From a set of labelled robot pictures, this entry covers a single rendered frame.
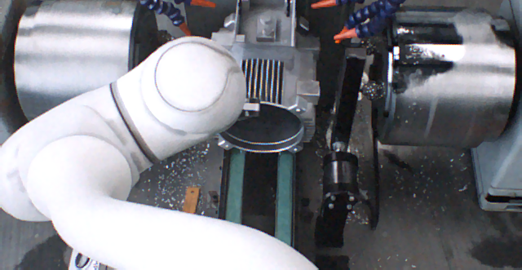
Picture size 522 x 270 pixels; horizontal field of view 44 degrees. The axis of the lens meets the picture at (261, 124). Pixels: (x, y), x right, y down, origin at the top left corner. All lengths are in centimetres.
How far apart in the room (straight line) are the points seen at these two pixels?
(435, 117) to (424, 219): 29
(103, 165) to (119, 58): 44
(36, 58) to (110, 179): 50
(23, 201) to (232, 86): 25
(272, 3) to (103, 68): 32
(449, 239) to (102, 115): 81
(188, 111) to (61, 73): 50
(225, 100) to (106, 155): 13
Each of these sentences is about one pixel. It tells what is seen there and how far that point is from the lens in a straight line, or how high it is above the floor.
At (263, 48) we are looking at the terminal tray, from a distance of 107.
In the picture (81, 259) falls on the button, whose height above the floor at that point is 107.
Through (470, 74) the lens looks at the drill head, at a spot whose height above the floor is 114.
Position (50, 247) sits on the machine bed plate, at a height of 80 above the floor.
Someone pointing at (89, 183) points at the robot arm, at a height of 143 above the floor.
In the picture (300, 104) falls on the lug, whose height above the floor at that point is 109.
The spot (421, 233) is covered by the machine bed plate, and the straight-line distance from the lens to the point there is 130.
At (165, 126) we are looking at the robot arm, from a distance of 67.
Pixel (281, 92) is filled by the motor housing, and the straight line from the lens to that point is 107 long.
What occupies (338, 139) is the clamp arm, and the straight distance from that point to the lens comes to 109.
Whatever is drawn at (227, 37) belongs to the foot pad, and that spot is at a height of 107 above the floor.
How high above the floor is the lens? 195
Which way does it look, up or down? 56 degrees down
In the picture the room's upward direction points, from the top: straight up
